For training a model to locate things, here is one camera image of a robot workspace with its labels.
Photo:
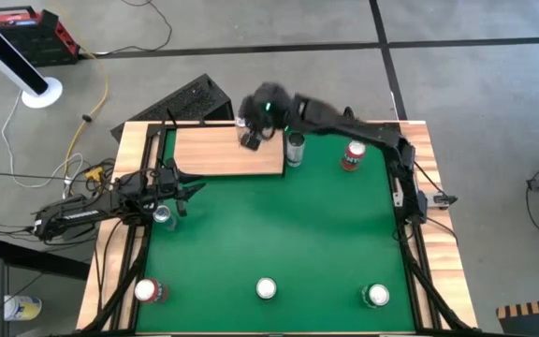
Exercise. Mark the black perforated metal box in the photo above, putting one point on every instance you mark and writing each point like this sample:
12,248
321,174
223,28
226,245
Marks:
190,100

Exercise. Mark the green Sprite can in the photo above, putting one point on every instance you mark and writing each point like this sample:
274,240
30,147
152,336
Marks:
378,295
266,288

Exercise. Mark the red Fanta can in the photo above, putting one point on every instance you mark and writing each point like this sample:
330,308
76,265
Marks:
146,290
351,161

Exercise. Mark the white and black floor stand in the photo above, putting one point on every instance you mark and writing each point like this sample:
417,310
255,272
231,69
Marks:
40,93

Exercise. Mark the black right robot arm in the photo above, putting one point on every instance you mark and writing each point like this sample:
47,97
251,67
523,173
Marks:
405,159

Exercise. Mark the black aluminium table frame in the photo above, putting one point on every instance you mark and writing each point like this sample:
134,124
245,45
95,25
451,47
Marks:
410,281

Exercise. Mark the yellow power plug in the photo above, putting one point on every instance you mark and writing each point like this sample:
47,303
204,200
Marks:
94,173

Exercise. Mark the red and black toolbox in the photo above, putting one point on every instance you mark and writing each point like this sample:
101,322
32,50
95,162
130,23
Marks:
40,44

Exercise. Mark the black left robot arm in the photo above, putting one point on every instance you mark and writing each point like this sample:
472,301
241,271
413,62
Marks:
77,214

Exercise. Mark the wooden shelf with black frame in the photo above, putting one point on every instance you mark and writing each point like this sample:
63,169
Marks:
213,154

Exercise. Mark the tall white Celsius can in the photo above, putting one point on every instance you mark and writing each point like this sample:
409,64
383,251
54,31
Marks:
295,154

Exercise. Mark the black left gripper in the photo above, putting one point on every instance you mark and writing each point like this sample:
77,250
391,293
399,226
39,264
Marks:
166,185

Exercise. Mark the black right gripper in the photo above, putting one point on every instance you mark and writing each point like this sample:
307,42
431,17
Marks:
269,110

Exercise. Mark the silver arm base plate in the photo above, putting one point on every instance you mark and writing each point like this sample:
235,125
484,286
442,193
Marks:
438,200

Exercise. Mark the white and yellow wipes canister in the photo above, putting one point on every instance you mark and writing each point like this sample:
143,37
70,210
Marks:
22,308

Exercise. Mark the green table mat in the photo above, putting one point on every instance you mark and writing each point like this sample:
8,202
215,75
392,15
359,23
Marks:
274,234

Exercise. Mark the black box with striped edge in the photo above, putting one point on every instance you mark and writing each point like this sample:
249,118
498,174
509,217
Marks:
536,323

